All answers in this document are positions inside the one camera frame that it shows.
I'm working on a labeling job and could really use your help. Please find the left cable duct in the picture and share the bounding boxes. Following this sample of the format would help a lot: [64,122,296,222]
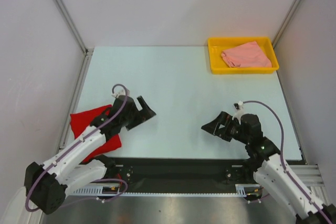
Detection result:
[70,184,121,197]

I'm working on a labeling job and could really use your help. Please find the right aluminium corner post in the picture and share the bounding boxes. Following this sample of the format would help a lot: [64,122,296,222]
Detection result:
[272,0,303,49]

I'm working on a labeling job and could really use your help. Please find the right cable duct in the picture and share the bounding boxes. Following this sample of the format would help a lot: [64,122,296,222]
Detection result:
[235,184,263,197]

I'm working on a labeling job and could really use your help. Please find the cable duct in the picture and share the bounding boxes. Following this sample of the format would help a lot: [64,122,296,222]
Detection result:
[235,184,263,197]
[70,184,121,197]

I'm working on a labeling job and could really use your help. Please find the yellow plastic bin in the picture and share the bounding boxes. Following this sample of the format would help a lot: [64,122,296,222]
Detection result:
[207,37,279,74]

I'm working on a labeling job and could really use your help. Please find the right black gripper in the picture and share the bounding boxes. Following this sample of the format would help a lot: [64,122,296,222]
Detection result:
[201,111,250,145]

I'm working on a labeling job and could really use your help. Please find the aluminium corner post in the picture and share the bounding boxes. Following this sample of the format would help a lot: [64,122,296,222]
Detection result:
[272,0,303,49]
[36,0,89,54]

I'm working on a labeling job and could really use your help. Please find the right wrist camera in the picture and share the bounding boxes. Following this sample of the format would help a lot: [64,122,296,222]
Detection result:
[233,101,245,124]

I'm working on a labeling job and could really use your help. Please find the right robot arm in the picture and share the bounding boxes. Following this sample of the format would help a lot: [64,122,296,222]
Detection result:
[201,112,335,223]

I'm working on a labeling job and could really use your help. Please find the left aluminium corner post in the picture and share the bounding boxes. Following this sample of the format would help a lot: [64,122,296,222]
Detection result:
[36,0,89,54]

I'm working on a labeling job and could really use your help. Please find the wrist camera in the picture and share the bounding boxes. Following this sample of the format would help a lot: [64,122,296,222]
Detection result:
[111,89,130,99]
[233,101,245,124]

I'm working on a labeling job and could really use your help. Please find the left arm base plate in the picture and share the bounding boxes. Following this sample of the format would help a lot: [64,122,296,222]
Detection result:
[104,160,133,184]

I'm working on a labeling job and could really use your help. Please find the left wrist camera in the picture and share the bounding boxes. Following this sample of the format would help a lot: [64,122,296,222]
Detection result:
[111,89,130,99]

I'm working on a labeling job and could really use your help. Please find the aluminium frame rail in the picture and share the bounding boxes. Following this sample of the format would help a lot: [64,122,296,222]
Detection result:
[290,165,324,187]

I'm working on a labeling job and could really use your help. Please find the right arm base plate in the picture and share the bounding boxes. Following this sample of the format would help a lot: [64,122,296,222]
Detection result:
[225,165,256,184]

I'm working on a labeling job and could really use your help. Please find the pink t shirt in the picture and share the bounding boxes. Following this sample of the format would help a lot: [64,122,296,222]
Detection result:
[221,41,272,68]

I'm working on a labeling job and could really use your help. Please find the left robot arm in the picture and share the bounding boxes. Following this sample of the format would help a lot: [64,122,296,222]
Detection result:
[24,95,156,214]

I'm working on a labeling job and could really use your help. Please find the red t shirt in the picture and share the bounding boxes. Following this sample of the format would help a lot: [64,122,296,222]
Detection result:
[70,104,122,164]

